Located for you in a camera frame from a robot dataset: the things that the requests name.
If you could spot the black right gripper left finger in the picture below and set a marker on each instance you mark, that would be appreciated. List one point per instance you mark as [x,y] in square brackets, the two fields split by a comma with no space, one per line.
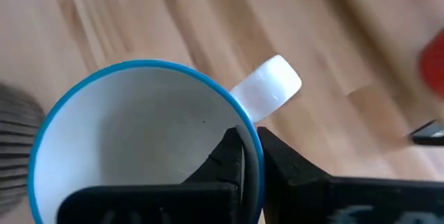
[156,205]

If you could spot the black white striped mug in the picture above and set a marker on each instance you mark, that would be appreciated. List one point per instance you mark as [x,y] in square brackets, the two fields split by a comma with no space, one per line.
[17,147]

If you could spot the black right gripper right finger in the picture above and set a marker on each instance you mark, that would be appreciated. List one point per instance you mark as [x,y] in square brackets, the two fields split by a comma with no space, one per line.
[312,199]

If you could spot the red white patterned mug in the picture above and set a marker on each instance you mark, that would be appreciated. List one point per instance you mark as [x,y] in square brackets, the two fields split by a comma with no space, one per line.
[138,130]

